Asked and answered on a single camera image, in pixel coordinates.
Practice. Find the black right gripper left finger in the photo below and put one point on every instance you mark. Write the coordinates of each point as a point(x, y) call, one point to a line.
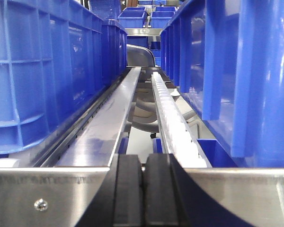
point(118, 202)

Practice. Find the far blue bin right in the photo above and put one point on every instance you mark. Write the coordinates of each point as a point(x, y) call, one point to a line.
point(161, 16)

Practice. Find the grey office chair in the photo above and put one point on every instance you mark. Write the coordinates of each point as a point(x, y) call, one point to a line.
point(142, 114)

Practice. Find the blue plastic bin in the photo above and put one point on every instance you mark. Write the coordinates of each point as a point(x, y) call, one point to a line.
point(227, 59)
point(50, 67)

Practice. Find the steel front shelf rail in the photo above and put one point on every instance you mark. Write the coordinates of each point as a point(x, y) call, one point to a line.
point(58, 197)

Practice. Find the steel divider rail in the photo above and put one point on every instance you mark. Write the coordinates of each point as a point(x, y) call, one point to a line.
point(96, 136)

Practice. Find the white roller track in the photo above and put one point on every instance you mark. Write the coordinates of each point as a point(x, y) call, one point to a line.
point(175, 133)

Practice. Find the far blue bin left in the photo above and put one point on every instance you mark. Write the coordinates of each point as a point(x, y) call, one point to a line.
point(132, 17)

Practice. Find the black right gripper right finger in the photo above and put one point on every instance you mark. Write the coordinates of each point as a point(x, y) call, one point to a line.
point(174, 199)

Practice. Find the blue bin behind left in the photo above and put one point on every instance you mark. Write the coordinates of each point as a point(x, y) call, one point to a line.
point(114, 40)

